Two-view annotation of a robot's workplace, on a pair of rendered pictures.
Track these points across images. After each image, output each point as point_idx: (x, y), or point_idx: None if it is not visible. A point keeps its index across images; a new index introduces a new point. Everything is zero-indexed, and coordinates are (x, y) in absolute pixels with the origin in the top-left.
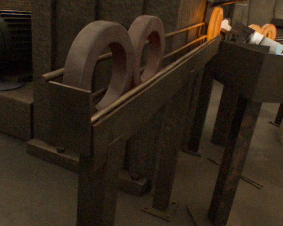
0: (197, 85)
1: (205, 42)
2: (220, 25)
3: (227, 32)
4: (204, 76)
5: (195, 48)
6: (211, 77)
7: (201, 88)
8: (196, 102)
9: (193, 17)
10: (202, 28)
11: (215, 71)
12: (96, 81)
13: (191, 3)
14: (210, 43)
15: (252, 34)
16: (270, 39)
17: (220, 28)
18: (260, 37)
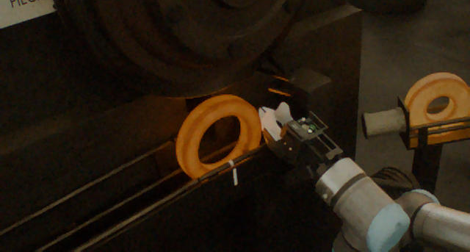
0: (280, 216)
1: (80, 246)
2: (250, 128)
3: (270, 147)
4: (244, 228)
5: (127, 216)
6: (255, 236)
7: (245, 247)
8: (309, 234)
9: (93, 162)
10: (214, 126)
11: None
12: None
13: (41, 158)
14: (110, 238)
15: (323, 168)
16: (364, 196)
17: (263, 130)
18: (336, 186)
